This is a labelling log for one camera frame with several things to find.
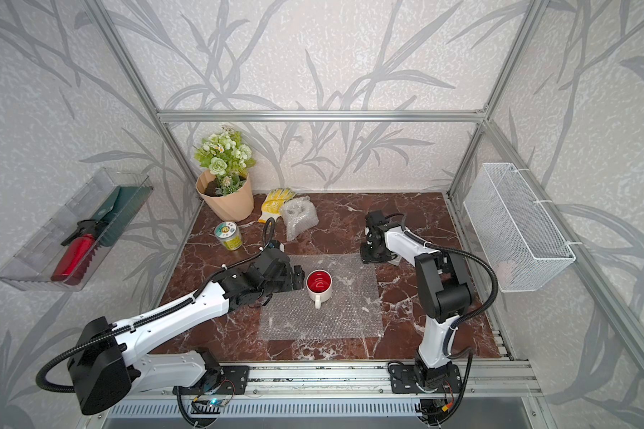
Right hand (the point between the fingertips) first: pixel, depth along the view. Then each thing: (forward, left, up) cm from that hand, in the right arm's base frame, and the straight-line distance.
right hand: (367, 256), depth 97 cm
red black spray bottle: (-18, +69, +34) cm, 79 cm away
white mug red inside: (-11, +17, -2) cm, 20 cm away
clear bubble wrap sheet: (-19, +6, -3) cm, 20 cm away
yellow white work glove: (+26, +40, -2) cm, 48 cm away
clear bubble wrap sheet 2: (+14, +26, +6) cm, 30 cm away
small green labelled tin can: (+6, +51, +6) cm, 51 cm away
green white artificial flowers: (+27, +51, +24) cm, 63 cm away
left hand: (-13, +24, +9) cm, 29 cm away
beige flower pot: (+18, +51, +9) cm, 54 cm away
